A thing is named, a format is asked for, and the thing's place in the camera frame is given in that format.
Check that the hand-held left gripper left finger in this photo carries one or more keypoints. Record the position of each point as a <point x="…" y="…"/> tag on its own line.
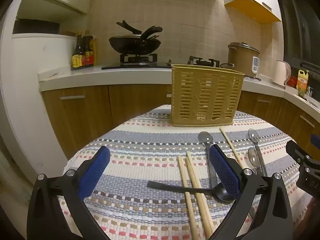
<point x="96" y="172"/>

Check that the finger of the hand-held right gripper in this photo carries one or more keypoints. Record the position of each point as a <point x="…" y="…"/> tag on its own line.
<point x="315" y="141"/>
<point x="293" y="148"/>

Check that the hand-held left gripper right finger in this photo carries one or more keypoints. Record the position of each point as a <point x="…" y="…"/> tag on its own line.
<point x="225" y="172"/>

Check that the wooden chopstick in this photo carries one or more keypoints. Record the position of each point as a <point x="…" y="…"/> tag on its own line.
<point x="182" y="172"/>
<point x="230" y="145"/>
<point x="192" y="170"/>
<point x="209" y="221"/>

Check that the yellow plastic utensil basket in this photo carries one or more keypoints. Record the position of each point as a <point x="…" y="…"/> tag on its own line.
<point x="200" y="92"/>

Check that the grey plastic spoon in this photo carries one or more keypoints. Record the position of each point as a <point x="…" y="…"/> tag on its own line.
<point x="205" y="138"/>

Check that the striped woven table mat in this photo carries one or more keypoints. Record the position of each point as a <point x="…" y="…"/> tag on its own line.
<point x="140" y="155"/>

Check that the black plastic ladle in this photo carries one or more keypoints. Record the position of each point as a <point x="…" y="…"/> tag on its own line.
<point x="175" y="188"/>

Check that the wooden base cabinet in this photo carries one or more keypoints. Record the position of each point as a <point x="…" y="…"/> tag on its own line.
<point x="82" y="115"/>

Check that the yellow oil bottle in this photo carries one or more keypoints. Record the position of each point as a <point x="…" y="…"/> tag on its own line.
<point x="302" y="82"/>

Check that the red container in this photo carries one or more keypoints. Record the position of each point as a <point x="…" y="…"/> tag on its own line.
<point x="292" y="81"/>

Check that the white electric kettle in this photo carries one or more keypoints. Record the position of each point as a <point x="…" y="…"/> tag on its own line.
<point x="280" y="73"/>

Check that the white kitchen countertop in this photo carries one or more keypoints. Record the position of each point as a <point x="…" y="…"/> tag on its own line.
<point x="100" y="76"/>

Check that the brown rice cooker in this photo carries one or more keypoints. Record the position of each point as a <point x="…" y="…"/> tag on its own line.
<point x="241" y="60"/>

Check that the dark window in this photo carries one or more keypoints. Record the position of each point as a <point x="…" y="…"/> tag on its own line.
<point x="300" y="30"/>

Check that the black gas stove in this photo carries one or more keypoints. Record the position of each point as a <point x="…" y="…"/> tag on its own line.
<point x="140" y="65"/>

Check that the sauce bottle yellow label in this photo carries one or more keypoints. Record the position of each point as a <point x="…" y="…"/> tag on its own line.
<point x="78" y="55"/>

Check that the sauce bottle red label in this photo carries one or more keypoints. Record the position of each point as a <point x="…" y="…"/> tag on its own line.
<point x="88" y="52"/>

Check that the black wok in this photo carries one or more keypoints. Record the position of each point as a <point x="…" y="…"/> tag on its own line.
<point x="130" y="46"/>

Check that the dark box on shelf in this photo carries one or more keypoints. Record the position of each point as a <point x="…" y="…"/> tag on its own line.
<point x="35" y="26"/>

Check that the white yellow wall cabinet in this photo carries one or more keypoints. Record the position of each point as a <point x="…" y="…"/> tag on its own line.
<point x="252" y="5"/>

